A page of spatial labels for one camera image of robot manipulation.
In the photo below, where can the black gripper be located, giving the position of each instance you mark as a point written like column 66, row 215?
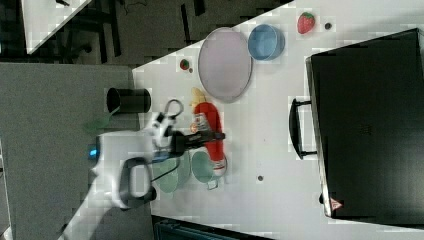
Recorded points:
column 181, row 143

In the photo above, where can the red ketchup bottle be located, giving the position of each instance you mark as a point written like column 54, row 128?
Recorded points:
column 208, row 120

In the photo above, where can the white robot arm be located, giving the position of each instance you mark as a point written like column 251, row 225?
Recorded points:
column 123, row 175

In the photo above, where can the green metal cup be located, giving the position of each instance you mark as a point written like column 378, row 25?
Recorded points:
column 202, row 169

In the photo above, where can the peeled banana toy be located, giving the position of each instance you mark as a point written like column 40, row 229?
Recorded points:
column 197, row 97

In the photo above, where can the large grey round plate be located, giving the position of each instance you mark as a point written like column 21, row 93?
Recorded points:
column 224, row 64

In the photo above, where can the small red green strawberry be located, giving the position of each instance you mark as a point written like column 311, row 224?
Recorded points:
column 184, row 64

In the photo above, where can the black pot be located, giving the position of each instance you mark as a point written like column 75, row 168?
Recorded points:
column 128, row 100

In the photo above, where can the blue bowl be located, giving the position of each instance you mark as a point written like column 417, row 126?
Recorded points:
column 266, row 42

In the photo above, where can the green spatula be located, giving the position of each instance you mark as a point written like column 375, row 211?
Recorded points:
column 99, row 123

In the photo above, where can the red strawberry toy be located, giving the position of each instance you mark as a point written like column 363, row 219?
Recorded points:
column 305, row 23

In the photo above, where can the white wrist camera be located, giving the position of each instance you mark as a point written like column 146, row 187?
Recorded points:
column 159, row 127

